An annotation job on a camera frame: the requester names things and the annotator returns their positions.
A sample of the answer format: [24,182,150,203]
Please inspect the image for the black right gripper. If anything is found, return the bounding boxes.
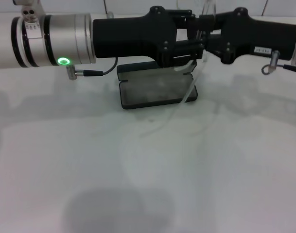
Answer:
[198,7,296,65]

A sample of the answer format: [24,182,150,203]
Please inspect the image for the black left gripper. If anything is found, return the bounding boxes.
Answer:
[92,6,205,69]

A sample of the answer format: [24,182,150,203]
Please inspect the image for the clear white glasses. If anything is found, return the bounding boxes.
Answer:
[172,0,218,105]

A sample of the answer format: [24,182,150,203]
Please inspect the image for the black glasses case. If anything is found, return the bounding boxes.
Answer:
[116,60,199,110]

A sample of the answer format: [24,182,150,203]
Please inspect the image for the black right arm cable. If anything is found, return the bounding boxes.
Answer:
[261,50,296,76]

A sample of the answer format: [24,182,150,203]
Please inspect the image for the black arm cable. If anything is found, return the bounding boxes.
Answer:
[66,57,118,81]
[261,50,296,76]

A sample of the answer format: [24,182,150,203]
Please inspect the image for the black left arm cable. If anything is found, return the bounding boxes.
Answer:
[66,57,118,81]

